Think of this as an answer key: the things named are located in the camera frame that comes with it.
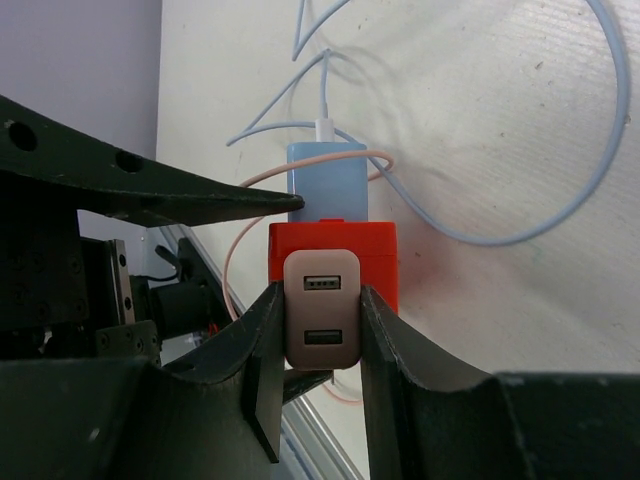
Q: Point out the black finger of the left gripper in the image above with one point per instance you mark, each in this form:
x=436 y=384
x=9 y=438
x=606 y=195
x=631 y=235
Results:
x=46 y=165

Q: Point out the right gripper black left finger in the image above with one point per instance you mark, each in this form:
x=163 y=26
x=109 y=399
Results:
x=213 y=413

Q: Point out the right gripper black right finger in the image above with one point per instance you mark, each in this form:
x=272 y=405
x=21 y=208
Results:
x=431 y=415

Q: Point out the brown usb charger plug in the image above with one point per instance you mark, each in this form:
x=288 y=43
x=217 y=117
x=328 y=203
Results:
x=322 y=309

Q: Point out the red cube socket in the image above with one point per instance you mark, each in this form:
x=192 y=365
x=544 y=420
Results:
x=374 y=243

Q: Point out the blue usb charger plug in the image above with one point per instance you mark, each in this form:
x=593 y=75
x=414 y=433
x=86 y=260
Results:
x=331 y=190

